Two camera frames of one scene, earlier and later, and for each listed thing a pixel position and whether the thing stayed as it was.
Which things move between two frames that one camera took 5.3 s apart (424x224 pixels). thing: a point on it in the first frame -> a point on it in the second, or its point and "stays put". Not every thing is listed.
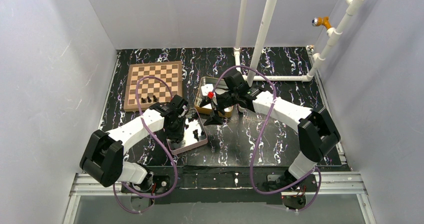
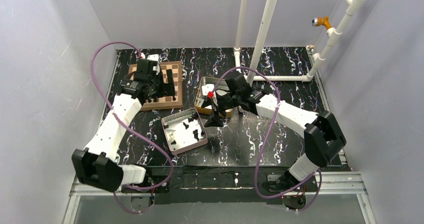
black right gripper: [218, 102] stays put
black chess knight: [196, 134] stays put
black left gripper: [175, 133] -> [162, 84]
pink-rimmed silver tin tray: [195, 134] stays put
